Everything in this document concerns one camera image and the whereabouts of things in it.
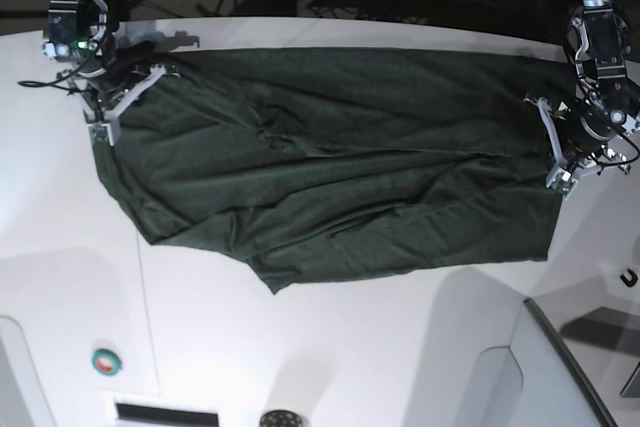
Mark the black perforated round object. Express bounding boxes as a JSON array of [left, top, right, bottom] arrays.
[[259, 410, 304, 427]]

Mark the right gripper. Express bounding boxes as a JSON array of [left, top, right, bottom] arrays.
[[82, 59, 148, 107]]

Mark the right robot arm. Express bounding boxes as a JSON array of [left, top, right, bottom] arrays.
[[43, 0, 152, 102]]

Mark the dark green t-shirt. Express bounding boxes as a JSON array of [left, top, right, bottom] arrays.
[[93, 48, 575, 292]]

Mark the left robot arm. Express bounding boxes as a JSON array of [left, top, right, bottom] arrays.
[[564, 0, 639, 164]]

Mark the black U-shaped hook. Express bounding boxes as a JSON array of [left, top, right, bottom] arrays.
[[620, 269, 639, 288]]

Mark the grey metal tray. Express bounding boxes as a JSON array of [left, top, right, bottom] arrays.
[[527, 295, 639, 426]]

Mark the green tape roll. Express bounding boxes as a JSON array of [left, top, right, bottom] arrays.
[[91, 348, 122, 377]]

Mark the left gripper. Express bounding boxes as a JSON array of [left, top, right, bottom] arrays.
[[554, 116, 603, 162]]

